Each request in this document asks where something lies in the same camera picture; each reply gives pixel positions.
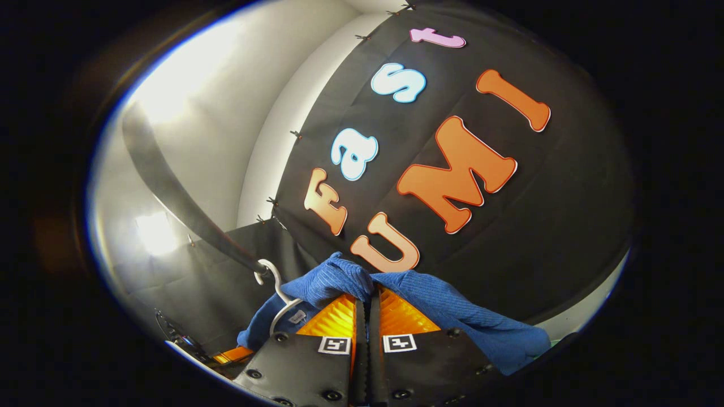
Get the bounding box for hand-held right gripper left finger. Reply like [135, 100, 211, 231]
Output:
[232, 293, 368, 407]

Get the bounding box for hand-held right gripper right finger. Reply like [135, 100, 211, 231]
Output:
[368, 285, 504, 407]

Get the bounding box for blue corduroy jacket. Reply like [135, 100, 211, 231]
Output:
[238, 252, 552, 376]

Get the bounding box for white clothes hanger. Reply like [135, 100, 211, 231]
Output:
[253, 258, 304, 338]

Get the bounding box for black clothes rack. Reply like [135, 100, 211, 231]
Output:
[122, 102, 270, 276]

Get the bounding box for black backdrop cloth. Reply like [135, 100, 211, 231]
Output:
[122, 0, 634, 354]

